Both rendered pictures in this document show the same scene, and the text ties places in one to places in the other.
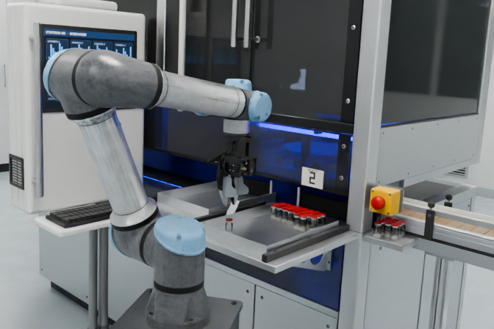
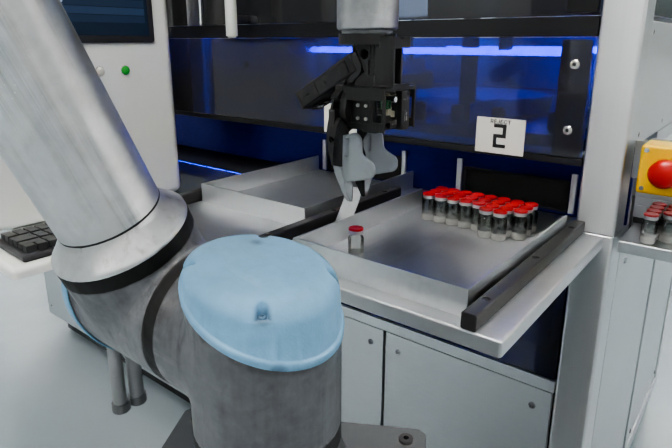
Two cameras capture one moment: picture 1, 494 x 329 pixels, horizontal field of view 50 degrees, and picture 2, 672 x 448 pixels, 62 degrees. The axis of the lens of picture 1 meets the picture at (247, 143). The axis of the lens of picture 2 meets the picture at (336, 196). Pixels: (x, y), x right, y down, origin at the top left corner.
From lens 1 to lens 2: 0.83 m
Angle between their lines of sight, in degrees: 7
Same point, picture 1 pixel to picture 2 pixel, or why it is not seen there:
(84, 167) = not seen: hidden behind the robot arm
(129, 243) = (112, 326)
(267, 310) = (409, 373)
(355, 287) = (595, 339)
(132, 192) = (101, 176)
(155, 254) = (190, 367)
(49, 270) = (61, 307)
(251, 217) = (385, 218)
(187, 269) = (298, 411)
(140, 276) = not seen: hidden behind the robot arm
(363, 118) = not seen: outside the picture
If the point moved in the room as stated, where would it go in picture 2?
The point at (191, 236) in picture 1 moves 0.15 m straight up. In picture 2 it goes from (304, 307) to (300, 76)
